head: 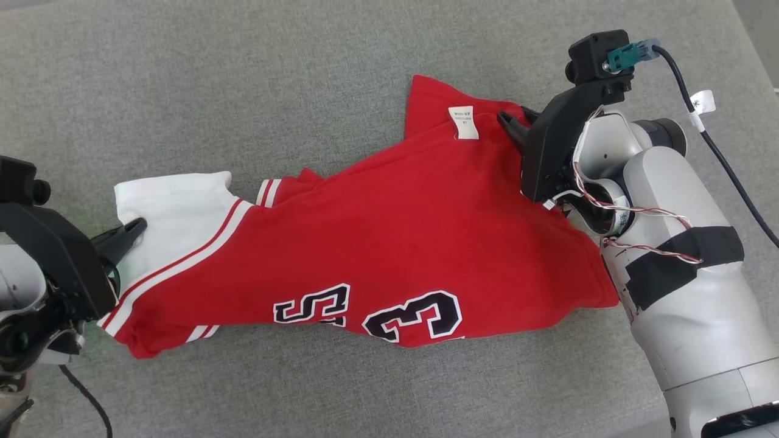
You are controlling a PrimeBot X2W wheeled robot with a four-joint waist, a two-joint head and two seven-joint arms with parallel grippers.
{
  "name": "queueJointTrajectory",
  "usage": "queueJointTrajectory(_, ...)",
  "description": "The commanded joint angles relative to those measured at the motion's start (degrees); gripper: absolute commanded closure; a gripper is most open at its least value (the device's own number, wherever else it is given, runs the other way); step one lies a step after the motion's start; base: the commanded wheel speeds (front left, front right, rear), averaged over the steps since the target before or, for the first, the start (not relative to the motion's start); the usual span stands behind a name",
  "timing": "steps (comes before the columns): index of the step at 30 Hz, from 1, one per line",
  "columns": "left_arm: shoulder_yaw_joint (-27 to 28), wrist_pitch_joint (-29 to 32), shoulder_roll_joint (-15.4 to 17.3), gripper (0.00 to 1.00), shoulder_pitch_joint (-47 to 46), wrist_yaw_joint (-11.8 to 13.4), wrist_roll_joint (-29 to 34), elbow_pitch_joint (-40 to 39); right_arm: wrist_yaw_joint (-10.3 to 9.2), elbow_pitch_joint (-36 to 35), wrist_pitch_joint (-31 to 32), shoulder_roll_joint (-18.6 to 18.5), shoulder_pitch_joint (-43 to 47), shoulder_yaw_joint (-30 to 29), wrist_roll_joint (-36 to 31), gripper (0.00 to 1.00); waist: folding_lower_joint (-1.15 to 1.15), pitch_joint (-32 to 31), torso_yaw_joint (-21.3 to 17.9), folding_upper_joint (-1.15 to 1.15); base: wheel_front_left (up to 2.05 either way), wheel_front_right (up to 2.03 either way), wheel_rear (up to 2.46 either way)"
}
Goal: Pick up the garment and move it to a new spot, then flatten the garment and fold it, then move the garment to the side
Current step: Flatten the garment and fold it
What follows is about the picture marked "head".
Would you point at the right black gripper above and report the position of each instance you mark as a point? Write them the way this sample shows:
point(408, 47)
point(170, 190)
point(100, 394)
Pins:
point(548, 152)

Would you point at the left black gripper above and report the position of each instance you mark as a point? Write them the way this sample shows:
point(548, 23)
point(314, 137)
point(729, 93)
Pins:
point(55, 255)

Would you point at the red basketball jersey white sleeves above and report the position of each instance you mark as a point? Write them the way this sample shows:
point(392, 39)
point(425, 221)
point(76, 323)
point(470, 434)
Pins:
point(395, 213)

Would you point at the black tape band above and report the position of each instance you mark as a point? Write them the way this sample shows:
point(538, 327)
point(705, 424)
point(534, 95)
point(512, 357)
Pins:
point(712, 246)

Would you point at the right black wrist camera box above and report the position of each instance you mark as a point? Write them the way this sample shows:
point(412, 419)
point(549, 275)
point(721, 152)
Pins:
point(593, 58)

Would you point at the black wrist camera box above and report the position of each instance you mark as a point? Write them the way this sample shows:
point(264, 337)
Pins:
point(18, 179)
point(593, 58)

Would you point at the left black wrist camera box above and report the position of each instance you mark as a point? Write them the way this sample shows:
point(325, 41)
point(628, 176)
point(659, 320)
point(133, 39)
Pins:
point(18, 179)

